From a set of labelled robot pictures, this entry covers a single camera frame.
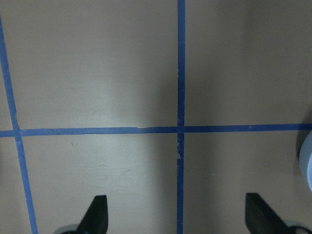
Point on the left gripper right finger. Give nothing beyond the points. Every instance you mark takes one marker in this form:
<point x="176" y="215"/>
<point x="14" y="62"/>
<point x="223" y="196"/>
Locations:
<point x="260" y="218"/>

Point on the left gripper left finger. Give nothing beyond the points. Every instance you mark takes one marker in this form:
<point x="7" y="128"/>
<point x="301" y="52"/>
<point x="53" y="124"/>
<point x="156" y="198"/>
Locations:
<point x="95" y="220"/>

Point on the blue plastic bowl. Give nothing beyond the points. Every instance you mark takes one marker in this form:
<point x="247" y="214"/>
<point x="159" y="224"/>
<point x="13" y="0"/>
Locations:
<point x="305" y="160"/>

